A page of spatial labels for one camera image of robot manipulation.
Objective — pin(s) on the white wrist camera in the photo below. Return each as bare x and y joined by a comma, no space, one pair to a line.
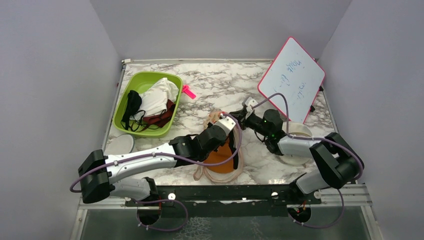
226,123
249,103

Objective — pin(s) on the white cloth garment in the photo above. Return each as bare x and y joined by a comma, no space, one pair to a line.
154,100

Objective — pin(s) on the orange bra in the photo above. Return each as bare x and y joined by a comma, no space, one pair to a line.
222,154

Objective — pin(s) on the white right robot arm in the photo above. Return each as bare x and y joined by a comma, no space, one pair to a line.
335,160

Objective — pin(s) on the white round mesh bag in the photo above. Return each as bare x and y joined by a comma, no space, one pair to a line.
120,145

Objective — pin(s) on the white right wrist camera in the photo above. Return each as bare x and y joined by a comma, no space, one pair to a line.
249,103

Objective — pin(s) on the peach patterned mesh laundry bag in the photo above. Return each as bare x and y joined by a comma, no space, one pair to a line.
202,171

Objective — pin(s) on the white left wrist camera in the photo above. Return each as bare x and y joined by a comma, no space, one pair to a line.
226,123

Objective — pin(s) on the pink plastic clip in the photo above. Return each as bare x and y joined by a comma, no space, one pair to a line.
186,90

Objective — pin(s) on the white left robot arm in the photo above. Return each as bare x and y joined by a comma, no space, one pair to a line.
102,176

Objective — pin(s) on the green plastic basket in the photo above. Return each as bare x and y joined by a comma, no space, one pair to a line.
140,83

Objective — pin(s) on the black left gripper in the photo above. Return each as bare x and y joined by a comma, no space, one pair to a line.
209,127

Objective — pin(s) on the black bra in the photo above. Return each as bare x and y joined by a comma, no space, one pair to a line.
133,114

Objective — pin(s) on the pink framed whiteboard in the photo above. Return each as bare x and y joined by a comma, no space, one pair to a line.
296,75

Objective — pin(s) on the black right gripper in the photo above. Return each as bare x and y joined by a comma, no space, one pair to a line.
242,113

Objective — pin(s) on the dark red bra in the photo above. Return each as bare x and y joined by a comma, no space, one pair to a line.
160,119

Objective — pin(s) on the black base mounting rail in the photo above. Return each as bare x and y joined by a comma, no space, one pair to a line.
214,201

